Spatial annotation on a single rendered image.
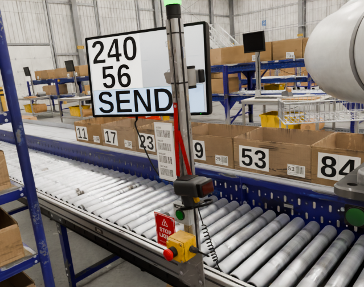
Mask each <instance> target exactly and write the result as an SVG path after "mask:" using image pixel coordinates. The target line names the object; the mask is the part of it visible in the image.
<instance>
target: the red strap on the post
mask: <svg viewBox="0 0 364 287"><path fill-rule="evenodd" d="M173 109H174V137H175V165H176V176H179V177H180V165H179V144H180V147H181V151H182V155H183V159H184V162H185V166H186V170H187V174H188V175H192V173H191V169H190V165H189V161H188V159H187V154H186V150H185V146H184V143H183V139H182V135H181V131H180V130H178V105H177V102H174V103H173Z"/></svg>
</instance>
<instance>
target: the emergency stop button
mask: <svg viewBox="0 0 364 287"><path fill-rule="evenodd" d="M163 256H164V258H165V259H166V260H167V261H171V260H172V259H173V252H172V251H171V250H169V249H165V250H164V251H163Z"/></svg>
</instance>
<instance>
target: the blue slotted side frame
mask: <svg viewBox="0 0 364 287"><path fill-rule="evenodd" d="M4 135H5V136H4ZM0 141H2V142H3V141H4V142H6V143H7V142H8V143H11V144H15V140H14V135H13V132H8V131H4V130H0ZM26 141H27V147H28V148H30V149H33V150H34V149H35V150H38V151H41V152H45V153H50V154H53V155H57V156H61V157H64V158H68V159H72V160H76V161H80V160H81V161H80V162H84V163H89V164H90V165H91V164H93V165H94V166H96V165H97V166H98V167H103V168H108V169H109V170H111V169H113V170H114V171H119V172H120V173H121V172H124V173H125V174H129V171H130V175H132V176H134V175H136V176H137V177H143V178H144V179H150V180H151V181H157V182H158V183H161V182H163V183H164V184H165V185H168V184H169V182H168V181H165V180H164V179H162V181H161V178H159V175H158V174H157V173H156V172H155V170H154V169H153V166H152V165H151V163H150V161H149V159H148V158H144V157H138V156H134V155H129V154H123V153H117V152H113V151H108V150H102V149H97V148H93V147H87V146H81V145H76V144H72V143H66V142H61V141H55V140H49V139H46V138H40V137H34V136H29V135H26ZM38 142H39V143H40V144H39V143H38ZM90 153H91V155H89V154H90ZM64 154H65V155H64ZM85 154H86V155H85ZM94 155H95V156H94ZM68 156H69V157H68ZM84 160H85V161H84ZM88 160H89V161H88ZM119 160H120V161H119ZM125 162H126V164H125ZM97 163H98V164H97ZM102 163H103V164H102ZM131 163H132V166H131ZM137 164H138V167H137ZM107 165H108V166H107ZM143 165H144V167H143ZM112 166H113V168H112ZM117 167H118V168H117ZM150 167H151V170H150ZM123 168H124V171H123ZM135 172H136V174H135ZM141 173H142V176H141ZM195 175H198V176H199V177H206V178H211V179H212V182H213V186H214V192H213V193H212V194H209V195H208V197H210V196H212V195H215V196H216V197H217V198H218V200H220V199H222V198H226V199H227V200H228V203H230V202H232V201H237V202H238V203H239V206H241V204H240V202H241V189H240V183H245V185H246V186H247V187H248V193H247V188H246V189H245V192H246V202H247V204H248V205H249V206H250V207H251V209H253V208H255V207H260V208H261V209H262V210H263V213H265V212H267V211H268V210H272V211H274V212H275V214H276V217H278V216H279V215H280V214H287V215H288V216H289V218H290V222H291V221H292V220H293V219H294V218H296V217H300V218H302V219H303V220H304V223H305V225H304V226H306V225H307V224H308V223H309V222H311V221H315V222H317V223H318V224H319V225H320V231H319V232H318V233H317V234H316V235H315V236H317V235H318V234H319V233H320V232H321V231H322V229H323V228H324V227H325V226H328V225H330V226H333V227H334V228H335V229H336V230H337V234H336V236H335V237H334V239H333V240H332V241H335V239H336V238H337V237H338V235H339V234H340V233H341V232H342V231H343V230H345V229H348V230H350V231H352V233H353V234H354V236H355V239H354V241H353V242H352V243H351V245H350V247H353V245H354V244H355V243H356V241H357V240H358V238H359V237H360V236H361V235H364V228H359V227H357V231H355V230H354V226H352V225H348V224H345V223H344V216H345V212H344V211H341V207H344V208H345V204H352V205H355V206H360V207H364V202H362V201H358V200H352V199H346V198H342V197H340V196H338V195H336V194H330V193H326V192H321V191H315V190H309V189H305V188H300V187H294V186H288V185H285V184H279V183H273V182H268V181H262V180H258V179H253V178H247V177H241V176H238V175H232V174H226V173H221V172H217V171H211V170H206V169H200V168H196V167H195ZM154 176H155V180H154ZM148 177H149V178H148ZM215 181H216V185H215ZM225 183H226V186H227V188H225ZM235 185H237V190H236V188H235ZM259 190H260V196H259ZM253 191H254V192H253ZM220 192H222V197H221V196H220ZM271 193H272V194H273V199H272V198H271ZM231 195H232V199H231ZM284 195H285V196H286V202H285V201H284ZM278 197H279V198H278ZM298 199H300V205H299V204H298ZM253 200H254V201H255V205H253ZM292 200H293V201H292ZM313 202H315V203H316V207H315V208H313ZM265 203H266V204H267V208H265ZM306 203H307V204H306ZM277 206H279V207H280V212H278V210H277ZM321 206H323V207H321ZM329 206H331V207H332V211H331V212H330V211H329ZM272 207H273V208H272ZM291 209H292V210H293V215H292V214H291ZM285 210H286V211H285ZM338 210H339V211H338ZM305 213H308V218H307V219H306V218H305ZM321 216H322V217H323V223H322V222H321ZM314 217H315V218H314ZM338 220H339V221H340V226H339V227H338V226H337V221H338ZM329 221H331V222H329ZM346 225H347V226H346Z"/></svg>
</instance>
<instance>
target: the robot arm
mask: <svg viewBox="0 0 364 287"><path fill-rule="evenodd" d="M304 62H305V68H306V70H307V71H308V73H309V74H310V76H311V78H312V79H313V81H314V82H315V83H316V84H317V85H318V86H319V88H320V89H321V90H322V91H323V92H325V93H326V94H328V95H330V96H332V97H334V98H337V99H340V100H343V101H348V102H352V103H360V104H364V0H350V1H349V2H347V3H346V4H344V5H343V6H342V7H341V8H340V9H339V10H338V11H336V12H335V13H332V14H330V15H329V16H327V17H326V18H324V19H323V20H322V21H321V22H320V23H319V24H318V25H317V26H316V27H315V29H314V30H313V31H312V33H311V35H310V37H309V39H308V41H307V44H306V47H305V53H304ZM357 183H359V184H361V185H363V186H364V167H363V168H360V169H359V170H358V173H357Z"/></svg>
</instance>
